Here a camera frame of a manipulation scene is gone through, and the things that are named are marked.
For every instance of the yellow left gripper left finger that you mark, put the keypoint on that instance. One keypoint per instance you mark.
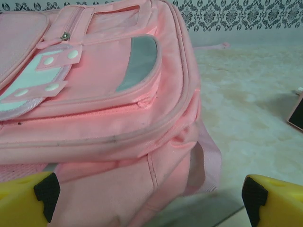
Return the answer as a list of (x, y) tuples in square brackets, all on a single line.
[(19, 203)]

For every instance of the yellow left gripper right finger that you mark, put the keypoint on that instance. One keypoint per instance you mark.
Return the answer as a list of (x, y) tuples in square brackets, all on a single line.
[(279, 203)]

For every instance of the pink school backpack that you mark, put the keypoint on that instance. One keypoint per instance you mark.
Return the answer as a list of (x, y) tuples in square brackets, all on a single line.
[(106, 118)]

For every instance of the pink framed black slate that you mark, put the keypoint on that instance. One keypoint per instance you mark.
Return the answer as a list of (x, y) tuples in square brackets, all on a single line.
[(297, 116)]

